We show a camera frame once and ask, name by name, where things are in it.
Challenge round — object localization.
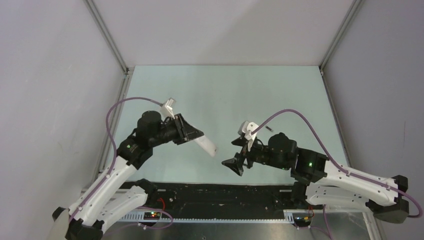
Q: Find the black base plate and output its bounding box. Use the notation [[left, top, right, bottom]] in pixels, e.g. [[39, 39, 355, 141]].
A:
[[145, 182, 323, 220]]

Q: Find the left controller board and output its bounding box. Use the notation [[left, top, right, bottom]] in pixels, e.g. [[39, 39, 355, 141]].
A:
[[143, 211, 162, 221]]

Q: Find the white remote control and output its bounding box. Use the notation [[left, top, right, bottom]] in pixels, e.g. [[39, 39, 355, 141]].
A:
[[194, 135, 218, 158]]

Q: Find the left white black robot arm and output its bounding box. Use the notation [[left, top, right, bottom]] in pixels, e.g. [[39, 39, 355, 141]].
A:
[[47, 111, 204, 240]]

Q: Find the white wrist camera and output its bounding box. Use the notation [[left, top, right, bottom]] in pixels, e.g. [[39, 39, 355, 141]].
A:
[[159, 98, 176, 119], [237, 121, 259, 151]]

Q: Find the right aluminium frame rail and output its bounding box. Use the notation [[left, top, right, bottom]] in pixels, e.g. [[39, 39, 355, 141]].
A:
[[318, 0, 365, 167]]

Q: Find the left aluminium frame rail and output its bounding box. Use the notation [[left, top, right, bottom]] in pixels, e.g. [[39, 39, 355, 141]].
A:
[[84, 0, 133, 177]]

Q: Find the grey slotted cable duct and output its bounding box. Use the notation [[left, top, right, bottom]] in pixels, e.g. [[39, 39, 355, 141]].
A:
[[118, 211, 294, 224]]

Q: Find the controller board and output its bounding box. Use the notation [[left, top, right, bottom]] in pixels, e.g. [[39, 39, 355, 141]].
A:
[[293, 216, 313, 229], [143, 211, 162, 221]]

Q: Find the aluminium frame rail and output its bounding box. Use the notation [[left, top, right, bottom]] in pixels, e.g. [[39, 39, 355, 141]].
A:
[[318, 0, 365, 167], [84, 0, 133, 177]]

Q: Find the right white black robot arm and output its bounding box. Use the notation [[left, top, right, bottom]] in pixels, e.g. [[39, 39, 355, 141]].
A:
[[222, 132, 410, 224]]

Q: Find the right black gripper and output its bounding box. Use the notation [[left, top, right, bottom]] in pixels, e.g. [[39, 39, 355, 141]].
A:
[[221, 135, 290, 176]]

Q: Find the right controller board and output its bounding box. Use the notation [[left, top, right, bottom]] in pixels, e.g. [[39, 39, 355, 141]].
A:
[[293, 216, 313, 229]]

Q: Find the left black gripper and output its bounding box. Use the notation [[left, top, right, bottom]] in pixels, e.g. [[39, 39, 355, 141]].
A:
[[149, 113, 204, 148]]

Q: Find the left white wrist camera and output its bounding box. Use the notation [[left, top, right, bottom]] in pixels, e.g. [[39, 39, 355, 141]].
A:
[[159, 98, 176, 119]]

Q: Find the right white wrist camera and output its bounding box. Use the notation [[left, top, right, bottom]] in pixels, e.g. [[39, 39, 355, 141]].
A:
[[237, 121, 259, 151]]

